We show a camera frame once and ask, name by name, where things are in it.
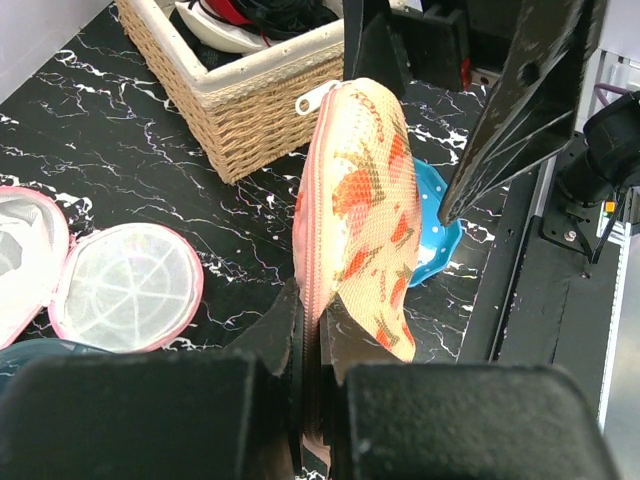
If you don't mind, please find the floral mesh laundry bag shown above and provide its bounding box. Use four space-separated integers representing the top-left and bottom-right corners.
292 78 422 459

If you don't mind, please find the red and black bra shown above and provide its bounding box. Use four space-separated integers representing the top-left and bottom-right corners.
187 0 338 45

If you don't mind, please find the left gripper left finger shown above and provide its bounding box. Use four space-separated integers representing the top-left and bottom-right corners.
224 279 304 479

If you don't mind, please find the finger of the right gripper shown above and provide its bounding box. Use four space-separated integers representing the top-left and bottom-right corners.
438 1 607 225
342 0 410 98

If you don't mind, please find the wicker basket with liner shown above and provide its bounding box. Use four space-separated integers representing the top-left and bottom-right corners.
116 1 344 184

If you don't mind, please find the blue polka dot plate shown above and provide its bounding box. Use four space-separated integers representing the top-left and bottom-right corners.
409 158 464 288

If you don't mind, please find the white round mesh bra bag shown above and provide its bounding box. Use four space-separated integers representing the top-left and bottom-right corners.
1 186 204 353

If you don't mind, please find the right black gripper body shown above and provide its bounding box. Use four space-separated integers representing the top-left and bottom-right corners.
391 0 520 91

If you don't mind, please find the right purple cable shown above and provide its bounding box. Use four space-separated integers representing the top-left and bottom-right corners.
597 82 634 106

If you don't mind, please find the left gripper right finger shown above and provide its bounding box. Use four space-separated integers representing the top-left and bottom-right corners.
319 304 400 479

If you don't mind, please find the teal plastic bin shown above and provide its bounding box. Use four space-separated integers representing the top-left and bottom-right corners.
1 338 115 402

